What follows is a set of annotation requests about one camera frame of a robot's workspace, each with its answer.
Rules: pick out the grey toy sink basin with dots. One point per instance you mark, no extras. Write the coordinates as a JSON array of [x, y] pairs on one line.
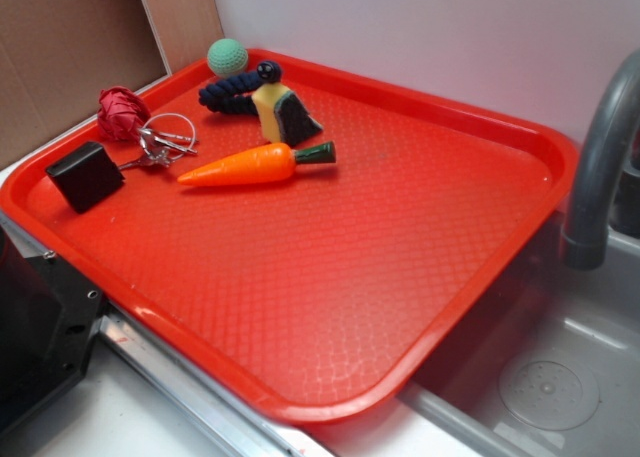
[[546, 362]]

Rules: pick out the silver keys on ring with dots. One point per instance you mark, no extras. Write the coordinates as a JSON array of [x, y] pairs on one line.
[[162, 148]]

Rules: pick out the small black box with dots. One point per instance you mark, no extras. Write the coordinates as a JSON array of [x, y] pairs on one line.
[[86, 176]]

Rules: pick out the brown cardboard panel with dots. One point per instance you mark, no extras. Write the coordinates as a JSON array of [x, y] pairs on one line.
[[56, 56]]

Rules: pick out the navy blue rope toy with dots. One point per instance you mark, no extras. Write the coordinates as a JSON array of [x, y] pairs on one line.
[[232, 95]]

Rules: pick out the red paper flower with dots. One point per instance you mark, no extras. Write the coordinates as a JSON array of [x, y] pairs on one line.
[[121, 114]]

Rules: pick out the grey sink faucet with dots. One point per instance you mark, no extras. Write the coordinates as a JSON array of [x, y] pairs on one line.
[[605, 191]]

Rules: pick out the yellow green sponge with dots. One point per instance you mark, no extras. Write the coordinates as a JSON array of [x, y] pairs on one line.
[[283, 116]]

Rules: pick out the orange toy carrot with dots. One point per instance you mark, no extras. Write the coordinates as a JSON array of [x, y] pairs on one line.
[[264, 164]]

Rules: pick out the red plastic tray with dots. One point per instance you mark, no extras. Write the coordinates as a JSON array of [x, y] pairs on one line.
[[314, 298]]

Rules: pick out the green textured ball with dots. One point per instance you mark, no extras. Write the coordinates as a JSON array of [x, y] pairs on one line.
[[227, 57]]

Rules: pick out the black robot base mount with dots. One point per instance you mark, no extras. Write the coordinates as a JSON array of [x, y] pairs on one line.
[[50, 315]]

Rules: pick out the silver metal rail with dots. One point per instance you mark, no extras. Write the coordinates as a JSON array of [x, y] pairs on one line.
[[139, 399]]

